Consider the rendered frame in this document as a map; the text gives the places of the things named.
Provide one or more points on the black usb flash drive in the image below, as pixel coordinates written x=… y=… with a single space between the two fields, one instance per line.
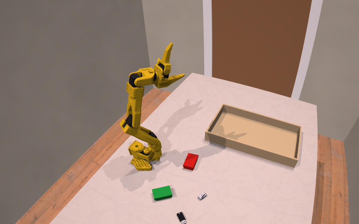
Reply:
x=181 y=217

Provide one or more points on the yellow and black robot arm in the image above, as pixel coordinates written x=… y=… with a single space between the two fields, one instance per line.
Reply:
x=131 y=126

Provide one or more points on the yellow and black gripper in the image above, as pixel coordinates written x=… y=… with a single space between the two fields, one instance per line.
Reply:
x=163 y=68

